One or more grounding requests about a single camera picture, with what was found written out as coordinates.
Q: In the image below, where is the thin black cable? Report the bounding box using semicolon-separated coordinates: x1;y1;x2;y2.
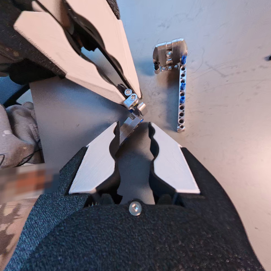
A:
0;139;42;168

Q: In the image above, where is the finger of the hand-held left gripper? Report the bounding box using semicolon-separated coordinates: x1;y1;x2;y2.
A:
13;11;128;104
65;0;143;100

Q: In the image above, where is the grey desk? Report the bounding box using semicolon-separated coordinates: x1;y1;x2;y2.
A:
29;0;271;269

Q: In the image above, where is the long grey beam panel assembly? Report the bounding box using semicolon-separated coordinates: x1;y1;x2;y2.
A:
153;38;188;133

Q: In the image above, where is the dark blue chair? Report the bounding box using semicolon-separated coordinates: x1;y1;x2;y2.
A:
0;76;32;106

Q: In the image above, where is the silver curved toy panel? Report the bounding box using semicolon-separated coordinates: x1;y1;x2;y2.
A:
117;83;148;117

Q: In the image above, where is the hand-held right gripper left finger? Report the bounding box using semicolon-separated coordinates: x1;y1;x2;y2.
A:
68;121;122;204

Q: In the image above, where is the grey holed beam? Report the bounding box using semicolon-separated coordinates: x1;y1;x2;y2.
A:
119;115;145;147

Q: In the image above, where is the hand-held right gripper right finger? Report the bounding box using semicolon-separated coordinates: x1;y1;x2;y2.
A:
148;122;201;204

